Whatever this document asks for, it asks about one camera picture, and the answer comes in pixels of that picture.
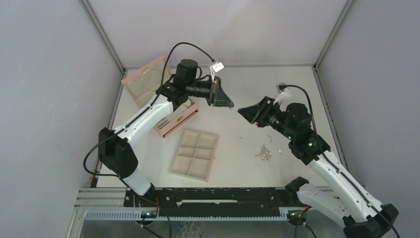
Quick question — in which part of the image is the beige six-compartment tray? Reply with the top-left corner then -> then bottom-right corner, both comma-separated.
170,129 -> 219,182

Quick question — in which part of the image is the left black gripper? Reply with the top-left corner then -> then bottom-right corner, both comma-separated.
186,76 -> 234,108

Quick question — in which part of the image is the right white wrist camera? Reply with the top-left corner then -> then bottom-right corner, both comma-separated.
273,82 -> 292,105

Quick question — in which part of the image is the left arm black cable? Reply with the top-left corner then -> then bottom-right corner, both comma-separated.
82,42 -> 217,188

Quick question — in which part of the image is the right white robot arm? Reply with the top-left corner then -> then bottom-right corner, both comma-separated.
238,97 -> 399,238

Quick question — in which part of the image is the white slotted cable duct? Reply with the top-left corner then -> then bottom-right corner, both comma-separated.
84,210 -> 296,221

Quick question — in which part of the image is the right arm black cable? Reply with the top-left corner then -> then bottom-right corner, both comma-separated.
282,84 -> 402,238

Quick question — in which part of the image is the silver hoop necklace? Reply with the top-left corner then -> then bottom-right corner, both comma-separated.
139,67 -> 165,91

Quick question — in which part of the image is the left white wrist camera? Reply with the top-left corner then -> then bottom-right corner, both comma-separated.
209,61 -> 224,82

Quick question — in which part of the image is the pink jewelry box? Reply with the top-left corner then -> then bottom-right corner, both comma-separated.
120,55 -> 200,139

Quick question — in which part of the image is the silver chain pile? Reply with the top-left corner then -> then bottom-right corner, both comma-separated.
255,144 -> 273,162

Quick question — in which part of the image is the black mounting base plate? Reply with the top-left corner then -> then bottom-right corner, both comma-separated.
123,187 -> 305,218

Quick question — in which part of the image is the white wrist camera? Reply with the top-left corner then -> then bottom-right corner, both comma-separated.
273,82 -> 292,105
209,61 -> 224,82

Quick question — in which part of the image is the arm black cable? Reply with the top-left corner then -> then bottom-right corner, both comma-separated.
282,84 -> 402,238
82,42 -> 217,188

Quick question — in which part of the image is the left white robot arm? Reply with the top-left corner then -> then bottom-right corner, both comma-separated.
98,58 -> 234,207

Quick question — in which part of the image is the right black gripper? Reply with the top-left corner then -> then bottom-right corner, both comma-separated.
238,96 -> 296,141

